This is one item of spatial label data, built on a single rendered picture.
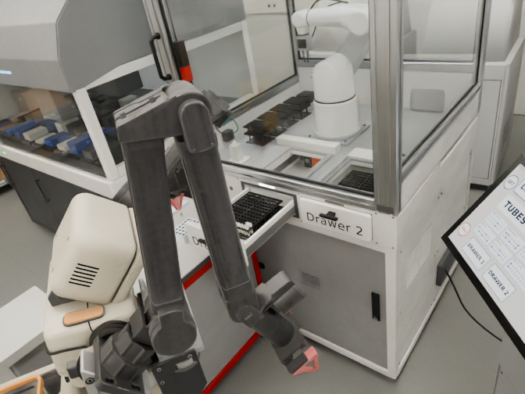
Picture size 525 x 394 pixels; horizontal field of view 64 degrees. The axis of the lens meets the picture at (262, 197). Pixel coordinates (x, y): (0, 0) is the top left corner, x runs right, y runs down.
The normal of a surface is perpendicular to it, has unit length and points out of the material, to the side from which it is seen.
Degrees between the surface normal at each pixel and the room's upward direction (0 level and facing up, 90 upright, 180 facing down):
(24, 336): 0
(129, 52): 90
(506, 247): 50
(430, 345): 0
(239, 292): 90
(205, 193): 90
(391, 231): 90
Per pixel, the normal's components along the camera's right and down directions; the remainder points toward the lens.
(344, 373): -0.16, -0.84
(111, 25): 0.77, 0.22
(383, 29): -0.61, 0.50
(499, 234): -0.86, -0.42
